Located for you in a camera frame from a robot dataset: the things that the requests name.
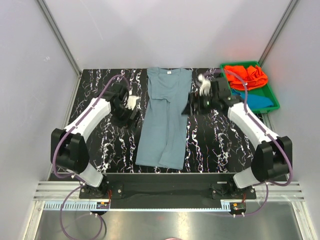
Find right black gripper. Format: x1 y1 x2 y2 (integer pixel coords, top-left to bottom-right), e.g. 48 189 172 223
181 92 218 117

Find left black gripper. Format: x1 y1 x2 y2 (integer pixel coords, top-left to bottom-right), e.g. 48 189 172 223
110 104 142 135

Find grey-blue t shirt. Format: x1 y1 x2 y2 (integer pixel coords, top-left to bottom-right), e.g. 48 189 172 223
135 67 192 170

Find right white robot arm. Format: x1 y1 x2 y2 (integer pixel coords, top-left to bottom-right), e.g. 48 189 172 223
182 74 293 199

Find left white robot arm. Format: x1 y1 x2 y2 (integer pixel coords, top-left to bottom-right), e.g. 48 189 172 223
50 83 140 199

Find teal blue t shirt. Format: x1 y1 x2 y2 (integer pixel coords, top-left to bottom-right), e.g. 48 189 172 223
231 88 274 113

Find orange t shirt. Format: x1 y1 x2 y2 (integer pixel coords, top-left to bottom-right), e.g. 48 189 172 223
223 65 268 91

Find green plastic bin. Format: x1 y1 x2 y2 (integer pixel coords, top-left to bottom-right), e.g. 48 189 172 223
220 61 280 114

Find right small connector box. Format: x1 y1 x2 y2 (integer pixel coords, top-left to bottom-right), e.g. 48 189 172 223
230 202 247 214

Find small connector box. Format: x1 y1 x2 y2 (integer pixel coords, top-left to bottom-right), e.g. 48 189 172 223
230 202 247 214
96 201 110 209

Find left small connector box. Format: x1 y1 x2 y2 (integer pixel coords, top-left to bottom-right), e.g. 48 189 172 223
96 201 110 209

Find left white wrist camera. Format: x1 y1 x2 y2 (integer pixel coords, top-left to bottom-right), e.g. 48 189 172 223
125 95 141 110

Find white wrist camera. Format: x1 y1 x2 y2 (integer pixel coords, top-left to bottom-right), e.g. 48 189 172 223
125 95 141 110
198 74 211 96

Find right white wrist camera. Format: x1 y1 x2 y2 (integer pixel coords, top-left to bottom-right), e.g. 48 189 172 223
198 74 211 96

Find right aluminium corner post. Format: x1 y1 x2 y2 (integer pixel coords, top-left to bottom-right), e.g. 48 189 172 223
258 0 300 67

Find aluminium corner post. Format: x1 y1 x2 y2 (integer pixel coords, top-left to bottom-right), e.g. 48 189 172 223
258 0 300 67
34 0 83 78

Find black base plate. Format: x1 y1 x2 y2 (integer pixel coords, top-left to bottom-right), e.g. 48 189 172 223
79 173 257 211

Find left aluminium corner post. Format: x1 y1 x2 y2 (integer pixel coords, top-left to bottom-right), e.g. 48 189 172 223
34 0 83 78

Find aluminium rail frame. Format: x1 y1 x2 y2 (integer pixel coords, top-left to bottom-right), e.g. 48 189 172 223
33 181 305 202

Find white slotted cable duct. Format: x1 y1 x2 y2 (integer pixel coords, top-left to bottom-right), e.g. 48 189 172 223
43 201 232 212

